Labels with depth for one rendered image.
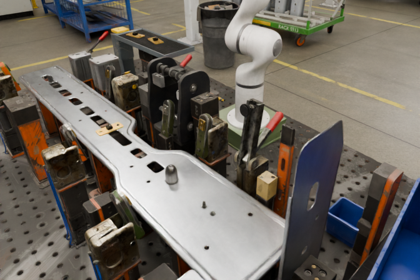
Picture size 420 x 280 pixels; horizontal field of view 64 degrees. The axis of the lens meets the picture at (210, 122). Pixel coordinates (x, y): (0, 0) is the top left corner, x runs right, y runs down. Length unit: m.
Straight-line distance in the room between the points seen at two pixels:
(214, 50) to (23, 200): 3.05
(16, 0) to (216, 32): 4.85
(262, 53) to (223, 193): 0.61
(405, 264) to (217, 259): 0.34
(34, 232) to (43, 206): 0.12
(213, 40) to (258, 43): 2.76
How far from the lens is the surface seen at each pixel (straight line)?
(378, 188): 0.64
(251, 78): 1.35
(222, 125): 0.95
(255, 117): 0.76
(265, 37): 1.26
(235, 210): 0.79
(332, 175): 0.53
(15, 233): 1.33
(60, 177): 1.03
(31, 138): 1.38
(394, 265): 0.72
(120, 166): 0.95
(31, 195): 1.45
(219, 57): 4.07
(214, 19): 3.90
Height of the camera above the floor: 1.57
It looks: 31 degrees down
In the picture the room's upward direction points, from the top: 2 degrees counter-clockwise
